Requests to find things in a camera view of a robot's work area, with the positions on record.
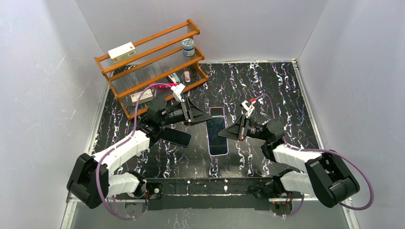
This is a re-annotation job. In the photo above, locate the orange wooden shelf rack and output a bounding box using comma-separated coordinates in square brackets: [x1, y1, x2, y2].
[95, 19, 208, 119]

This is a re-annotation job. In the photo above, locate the pink flat tool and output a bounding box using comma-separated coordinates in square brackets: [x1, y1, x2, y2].
[149, 83, 178, 89]

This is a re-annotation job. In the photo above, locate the black lavender-cased smartphone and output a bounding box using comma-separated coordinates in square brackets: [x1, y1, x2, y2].
[207, 117, 228, 155]

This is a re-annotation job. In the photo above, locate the aluminium front rail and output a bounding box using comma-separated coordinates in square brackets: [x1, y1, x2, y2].
[65, 180, 352, 203]

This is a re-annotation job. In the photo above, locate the dark teal smartphone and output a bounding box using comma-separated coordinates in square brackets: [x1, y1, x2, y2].
[161, 127, 192, 147]

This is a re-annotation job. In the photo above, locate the teal white stapler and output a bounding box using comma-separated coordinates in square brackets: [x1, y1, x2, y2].
[167, 73, 180, 84]

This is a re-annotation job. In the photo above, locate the grey box red label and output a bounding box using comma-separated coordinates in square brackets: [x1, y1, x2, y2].
[130, 89, 155, 106]

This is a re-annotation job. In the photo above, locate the white box red label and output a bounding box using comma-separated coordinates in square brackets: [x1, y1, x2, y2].
[108, 42, 137, 63]

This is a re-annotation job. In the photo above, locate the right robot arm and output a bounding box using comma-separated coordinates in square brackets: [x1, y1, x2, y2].
[218, 100, 360, 208]

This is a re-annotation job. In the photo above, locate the small pink eraser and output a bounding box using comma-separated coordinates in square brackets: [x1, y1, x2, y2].
[183, 71, 191, 83]

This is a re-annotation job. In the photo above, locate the blue white round jar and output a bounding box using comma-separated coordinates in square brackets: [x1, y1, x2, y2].
[181, 38, 195, 57]

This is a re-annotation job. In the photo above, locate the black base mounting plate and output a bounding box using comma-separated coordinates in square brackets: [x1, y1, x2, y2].
[117, 177, 296, 215]

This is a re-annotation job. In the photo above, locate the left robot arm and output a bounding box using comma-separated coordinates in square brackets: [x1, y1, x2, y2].
[66, 97, 212, 209]

